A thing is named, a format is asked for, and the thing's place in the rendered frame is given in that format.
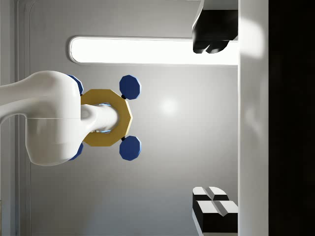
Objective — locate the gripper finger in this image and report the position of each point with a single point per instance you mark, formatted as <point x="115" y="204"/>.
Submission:
<point x="216" y="27"/>
<point x="216" y="214"/>

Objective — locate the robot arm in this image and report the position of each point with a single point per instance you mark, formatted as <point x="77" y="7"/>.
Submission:
<point x="49" y="118"/>

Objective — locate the drone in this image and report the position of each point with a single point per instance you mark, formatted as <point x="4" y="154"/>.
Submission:
<point x="123" y="118"/>

